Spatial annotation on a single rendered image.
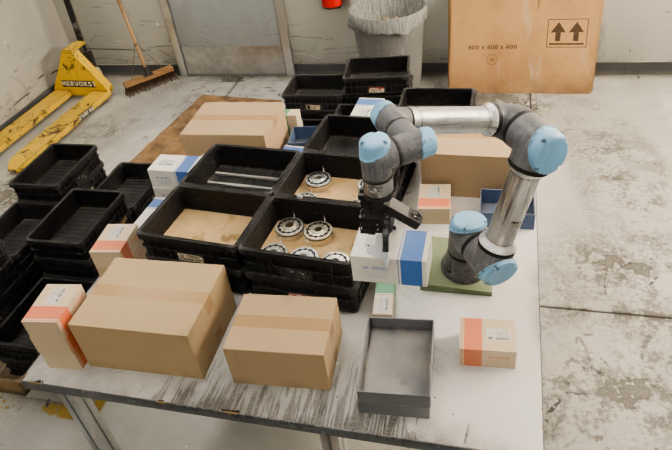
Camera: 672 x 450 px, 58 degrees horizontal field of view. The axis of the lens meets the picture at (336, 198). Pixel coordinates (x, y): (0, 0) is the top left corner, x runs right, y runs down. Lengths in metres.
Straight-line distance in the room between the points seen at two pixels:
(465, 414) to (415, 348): 0.23
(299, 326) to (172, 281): 0.46
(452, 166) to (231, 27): 3.27
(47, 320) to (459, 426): 1.24
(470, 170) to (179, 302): 1.20
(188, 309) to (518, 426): 1.00
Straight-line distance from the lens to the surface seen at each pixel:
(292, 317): 1.86
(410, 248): 1.61
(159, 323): 1.92
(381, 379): 1.82
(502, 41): 4.71
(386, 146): 1.43
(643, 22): 4.99
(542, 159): 1.69
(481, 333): 1.89
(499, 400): 1.85
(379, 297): 2.01
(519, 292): 2.12
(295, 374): 1.85
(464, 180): 2.46
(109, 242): 2.39
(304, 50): 5.23
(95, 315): 2.04
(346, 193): 2.34
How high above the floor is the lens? 2.21
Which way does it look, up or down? 36 degrees down
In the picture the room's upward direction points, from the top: 8 degrees counter-clockwise
